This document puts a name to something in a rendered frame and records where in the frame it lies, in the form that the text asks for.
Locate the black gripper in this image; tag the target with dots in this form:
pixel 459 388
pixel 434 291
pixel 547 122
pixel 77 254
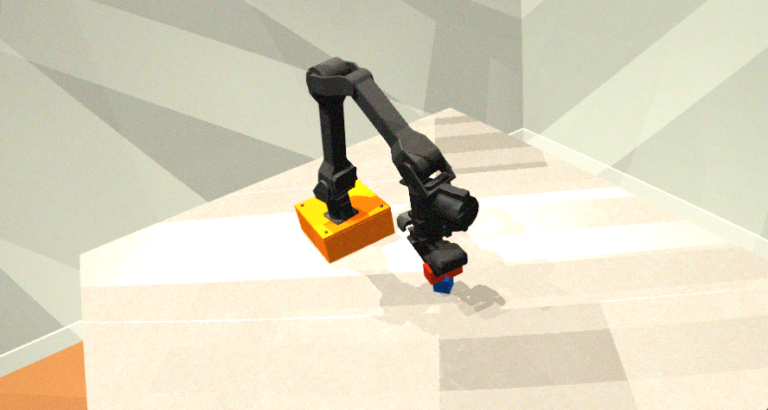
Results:
pixel 426 237

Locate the blue cube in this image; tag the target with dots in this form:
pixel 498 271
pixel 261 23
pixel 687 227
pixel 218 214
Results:
pixel 444 286

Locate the red cube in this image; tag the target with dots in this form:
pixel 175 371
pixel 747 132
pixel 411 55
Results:
pixel 454 272
pixel 431 276

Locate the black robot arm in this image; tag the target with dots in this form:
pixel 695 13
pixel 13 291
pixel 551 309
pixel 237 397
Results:
pixel 414 155

